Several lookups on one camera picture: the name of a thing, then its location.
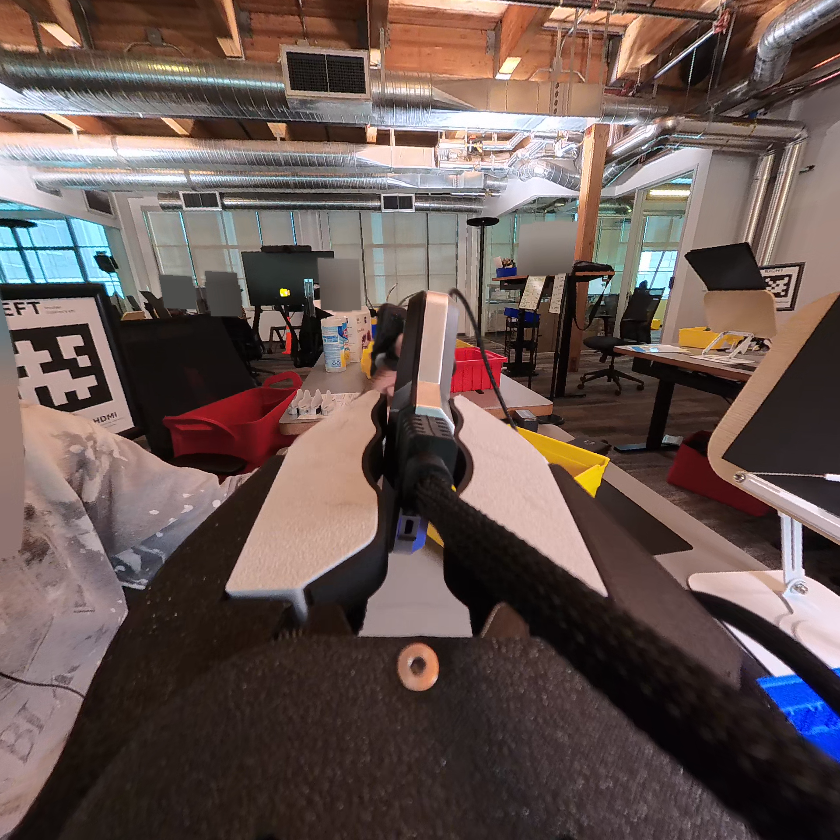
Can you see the red ribbed bin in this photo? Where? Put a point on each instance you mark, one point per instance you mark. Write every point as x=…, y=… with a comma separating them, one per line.
x=476, y=371

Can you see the person's left forearm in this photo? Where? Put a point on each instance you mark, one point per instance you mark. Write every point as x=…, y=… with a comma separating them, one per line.
x=131, y=485

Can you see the black power adapter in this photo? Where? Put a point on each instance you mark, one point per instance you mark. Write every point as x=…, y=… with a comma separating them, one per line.
x=526, y=416

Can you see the orange traffic cone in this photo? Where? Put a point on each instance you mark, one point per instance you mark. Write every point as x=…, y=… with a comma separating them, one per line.
x=287, y=342

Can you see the large silver air duct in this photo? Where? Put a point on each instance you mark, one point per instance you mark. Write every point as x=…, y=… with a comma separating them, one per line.
x=164, y=85

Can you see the small yellow bin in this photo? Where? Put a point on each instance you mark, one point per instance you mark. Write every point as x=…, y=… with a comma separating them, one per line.
x=701, y=337

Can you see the black television screen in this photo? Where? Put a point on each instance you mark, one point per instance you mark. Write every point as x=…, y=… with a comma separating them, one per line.
x=282, y=275

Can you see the white cardboard box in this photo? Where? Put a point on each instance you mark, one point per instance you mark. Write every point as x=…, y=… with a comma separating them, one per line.
x=359, y=334

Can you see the black framed tag sign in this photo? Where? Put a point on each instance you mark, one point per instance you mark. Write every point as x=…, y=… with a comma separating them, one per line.
x=782, y=287
x=59, y=367

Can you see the wooden post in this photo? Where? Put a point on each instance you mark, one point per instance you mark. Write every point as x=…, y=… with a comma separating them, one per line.
x=590, y=229

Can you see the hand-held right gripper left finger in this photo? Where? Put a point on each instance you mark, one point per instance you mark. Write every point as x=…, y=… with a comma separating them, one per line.
x=315, y=499

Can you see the black panel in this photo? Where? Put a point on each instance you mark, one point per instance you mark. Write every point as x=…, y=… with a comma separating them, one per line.
x=190, y=367

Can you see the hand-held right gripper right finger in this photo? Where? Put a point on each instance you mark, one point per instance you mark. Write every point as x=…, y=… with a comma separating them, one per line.
x=518, y=499

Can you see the blue storage bin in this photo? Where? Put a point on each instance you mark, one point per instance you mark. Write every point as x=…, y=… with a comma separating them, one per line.
x=800, y=715

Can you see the wooden desk black legs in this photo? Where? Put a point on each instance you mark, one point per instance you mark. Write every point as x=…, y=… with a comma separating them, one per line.
x=682, y=367

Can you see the red storage bin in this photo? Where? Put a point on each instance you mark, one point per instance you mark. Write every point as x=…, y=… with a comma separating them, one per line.
x=709, y=476

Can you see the silver multiport hub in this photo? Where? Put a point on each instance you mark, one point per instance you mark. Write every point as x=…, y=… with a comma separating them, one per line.
x=426, y=354

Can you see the metal air vent grille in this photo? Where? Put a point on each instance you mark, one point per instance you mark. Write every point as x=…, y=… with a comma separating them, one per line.
x=325, y=72

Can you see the row of small white bottles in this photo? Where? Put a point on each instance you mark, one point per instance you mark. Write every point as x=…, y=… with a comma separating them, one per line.
x=312, y=403

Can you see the black standing desk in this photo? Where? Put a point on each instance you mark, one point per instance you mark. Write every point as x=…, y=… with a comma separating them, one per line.
x=564, y=328

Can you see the black office chair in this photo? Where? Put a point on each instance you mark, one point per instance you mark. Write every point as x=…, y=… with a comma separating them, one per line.
x=633, y=315

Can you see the white wipes canister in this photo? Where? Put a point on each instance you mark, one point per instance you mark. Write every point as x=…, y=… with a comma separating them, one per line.
x=334, y=344

